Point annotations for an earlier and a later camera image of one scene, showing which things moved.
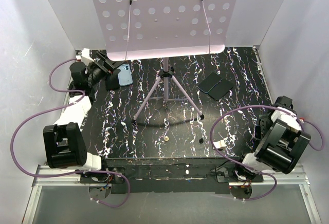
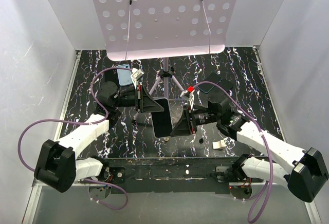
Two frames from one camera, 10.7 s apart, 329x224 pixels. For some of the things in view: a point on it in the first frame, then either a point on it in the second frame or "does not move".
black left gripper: (109, 65) -> (144, 102)
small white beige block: (219, 144) does not move
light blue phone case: (125, 77) does not move
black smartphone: (209, 82) does not move
